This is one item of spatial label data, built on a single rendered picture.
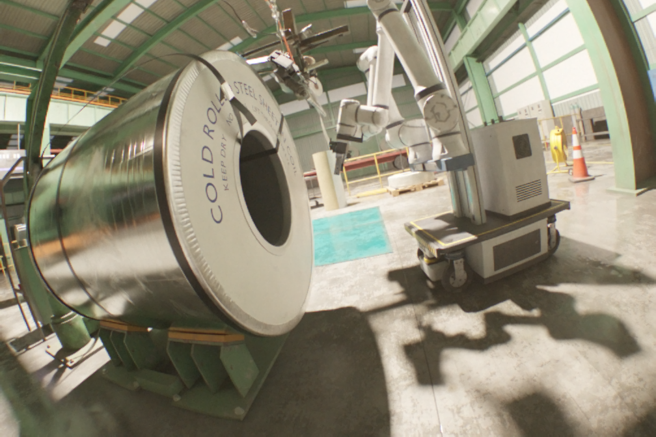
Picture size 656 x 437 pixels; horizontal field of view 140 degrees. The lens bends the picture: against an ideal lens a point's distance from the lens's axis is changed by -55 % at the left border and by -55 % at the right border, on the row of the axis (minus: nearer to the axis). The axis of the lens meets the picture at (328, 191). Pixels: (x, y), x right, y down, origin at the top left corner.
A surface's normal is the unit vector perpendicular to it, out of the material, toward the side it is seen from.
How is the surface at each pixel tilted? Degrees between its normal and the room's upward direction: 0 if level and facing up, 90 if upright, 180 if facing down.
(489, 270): 90
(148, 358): 90
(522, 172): 90
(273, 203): 70
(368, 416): 0
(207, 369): 90
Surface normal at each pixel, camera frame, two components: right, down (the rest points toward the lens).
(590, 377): -0.22, -0.97
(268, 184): -0.15, 0.15
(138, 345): 0.96, -0.22
